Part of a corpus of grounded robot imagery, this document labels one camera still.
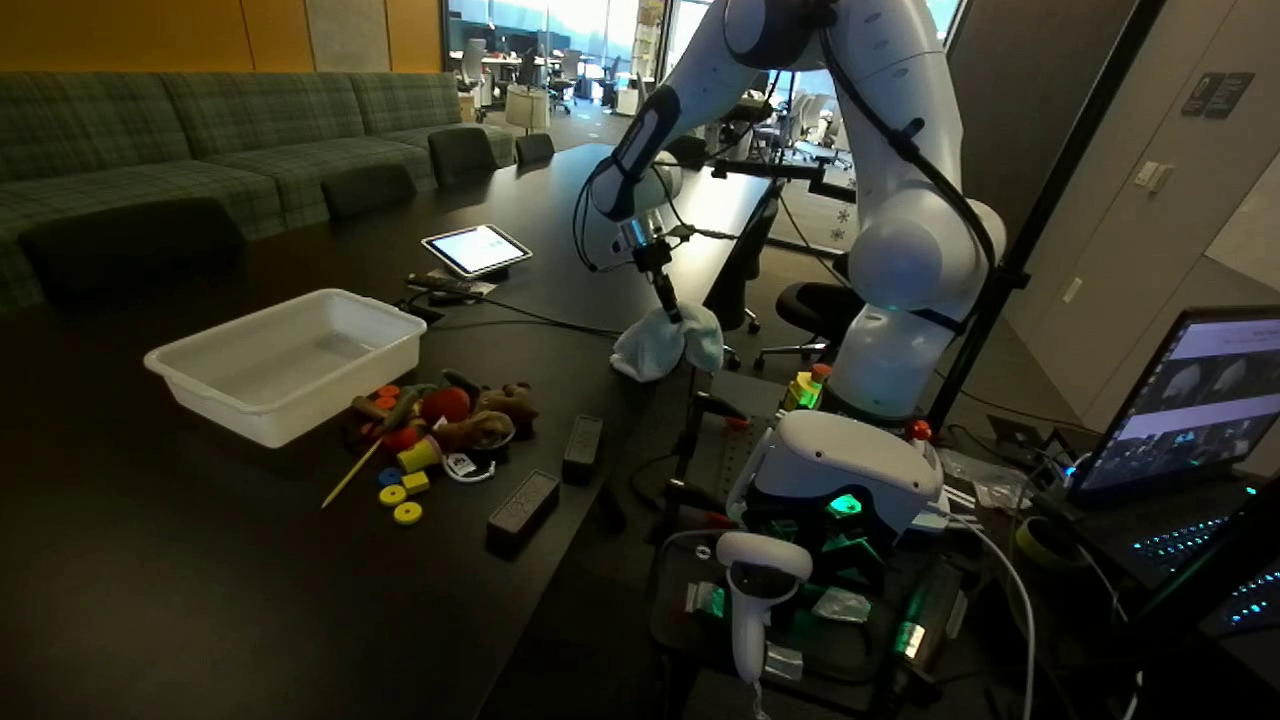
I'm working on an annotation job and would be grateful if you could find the red plush ball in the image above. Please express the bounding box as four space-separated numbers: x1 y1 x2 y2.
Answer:
416 384 472 424

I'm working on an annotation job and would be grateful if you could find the yellow disc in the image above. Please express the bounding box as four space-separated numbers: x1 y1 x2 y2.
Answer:
400 471 434 495
381 484 409 507

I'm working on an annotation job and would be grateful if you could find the black office chair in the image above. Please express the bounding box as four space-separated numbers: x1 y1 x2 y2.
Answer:
751 285 863 369

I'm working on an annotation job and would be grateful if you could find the brown plush toy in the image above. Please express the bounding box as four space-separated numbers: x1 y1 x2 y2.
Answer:
434 384 536 453

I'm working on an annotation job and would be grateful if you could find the green plaid sofa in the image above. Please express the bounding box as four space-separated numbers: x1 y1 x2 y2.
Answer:
0 73 461 312

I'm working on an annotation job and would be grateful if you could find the clear plastic bin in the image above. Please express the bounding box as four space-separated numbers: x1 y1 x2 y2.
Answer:
144 290 429 448

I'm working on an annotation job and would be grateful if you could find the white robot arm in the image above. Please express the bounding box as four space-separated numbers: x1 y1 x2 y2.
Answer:
587 0 1005 416

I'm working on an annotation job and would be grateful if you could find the open laptop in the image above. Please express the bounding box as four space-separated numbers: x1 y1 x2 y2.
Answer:
1069 310 1280 638

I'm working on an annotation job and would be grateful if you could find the wooden stick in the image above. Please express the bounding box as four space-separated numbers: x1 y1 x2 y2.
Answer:
319 437 391 514

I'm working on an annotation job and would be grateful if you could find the white VR controller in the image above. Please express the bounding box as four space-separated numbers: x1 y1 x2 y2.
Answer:
716 533 814 685

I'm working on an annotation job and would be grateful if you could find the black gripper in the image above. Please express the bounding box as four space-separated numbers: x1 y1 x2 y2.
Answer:
619 216 678 276

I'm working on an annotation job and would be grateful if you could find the white ring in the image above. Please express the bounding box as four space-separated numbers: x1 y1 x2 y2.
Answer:
442 448 500 488

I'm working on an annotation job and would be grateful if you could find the tablet with lit screen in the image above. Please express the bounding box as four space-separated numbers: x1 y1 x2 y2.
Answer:
422 224 529 282

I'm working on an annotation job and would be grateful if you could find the white towel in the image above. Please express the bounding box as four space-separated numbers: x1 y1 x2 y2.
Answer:
610 310 728 384

